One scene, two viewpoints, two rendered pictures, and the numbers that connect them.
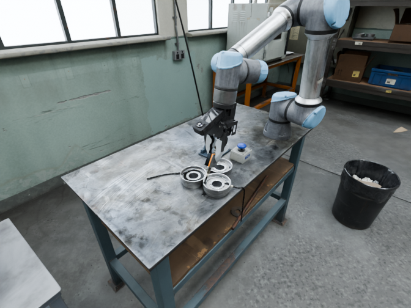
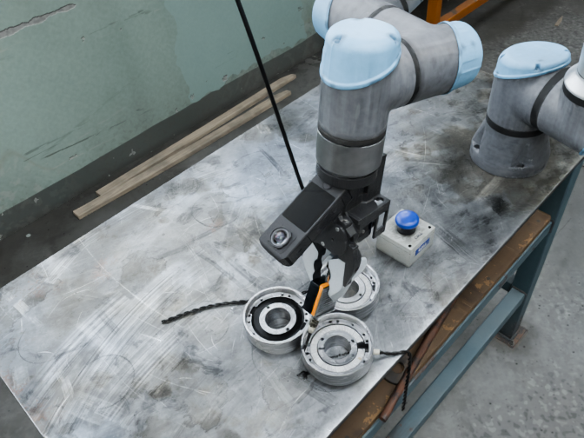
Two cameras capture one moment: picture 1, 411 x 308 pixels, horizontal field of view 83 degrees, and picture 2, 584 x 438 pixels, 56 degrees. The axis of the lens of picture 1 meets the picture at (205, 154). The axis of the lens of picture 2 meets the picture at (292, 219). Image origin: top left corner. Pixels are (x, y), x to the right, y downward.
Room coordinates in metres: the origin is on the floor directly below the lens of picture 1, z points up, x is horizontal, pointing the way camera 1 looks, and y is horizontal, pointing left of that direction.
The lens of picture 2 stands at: (0.25, -0.05, 1.53)
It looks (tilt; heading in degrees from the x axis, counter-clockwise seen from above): 45 degrees down; 7
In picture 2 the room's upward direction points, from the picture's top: 6 degrees counter-clockwise
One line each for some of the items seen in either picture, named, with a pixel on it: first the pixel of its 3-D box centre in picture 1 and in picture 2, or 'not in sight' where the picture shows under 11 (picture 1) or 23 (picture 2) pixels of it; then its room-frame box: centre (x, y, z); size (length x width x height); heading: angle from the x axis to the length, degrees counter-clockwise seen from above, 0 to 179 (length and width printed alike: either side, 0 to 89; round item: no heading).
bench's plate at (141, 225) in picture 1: (210, 148); (326, 209); (1.01, -0.03, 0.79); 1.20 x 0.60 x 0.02; 138
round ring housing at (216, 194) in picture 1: (216, 185); (337, 350); (0.68, -0.04, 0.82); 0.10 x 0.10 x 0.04
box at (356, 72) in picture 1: (352, 66); not in sight; (3.67, -2.22, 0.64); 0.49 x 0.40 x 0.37; 53
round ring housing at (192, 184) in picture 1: (193, 177); (278, 321); (0.73, 0.05, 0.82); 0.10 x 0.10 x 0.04
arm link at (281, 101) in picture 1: (283, 105); (529, 83); (1.14, -0.40, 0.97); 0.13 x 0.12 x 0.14; 36
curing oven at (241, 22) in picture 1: (260, 33); not in sight; (3.29, -0.70, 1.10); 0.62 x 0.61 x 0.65; 138
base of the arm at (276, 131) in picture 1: (278, 125); (513, 134); (1.15, -0.40, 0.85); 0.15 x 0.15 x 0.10
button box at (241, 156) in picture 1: (241, 153); (407, 235); (0.90, -0.17, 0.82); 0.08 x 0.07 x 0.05; 138
